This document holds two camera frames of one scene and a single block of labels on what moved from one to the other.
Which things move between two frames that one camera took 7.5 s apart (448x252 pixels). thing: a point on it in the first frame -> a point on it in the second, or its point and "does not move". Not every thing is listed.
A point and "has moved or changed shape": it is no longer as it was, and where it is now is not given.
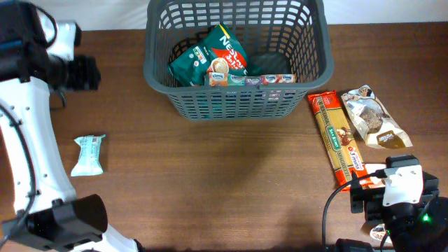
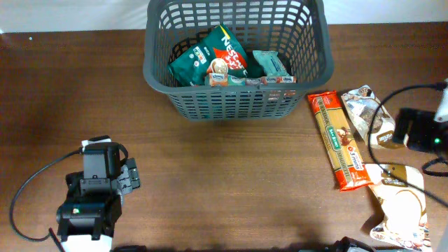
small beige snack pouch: [374, 124] does not move
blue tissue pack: [221, 78] does not move
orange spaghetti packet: [337, 137] does not move
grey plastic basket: [285, 36] does not move
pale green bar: [89, 161] has moved or changed shape
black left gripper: [85, 73] -> [131, 174]
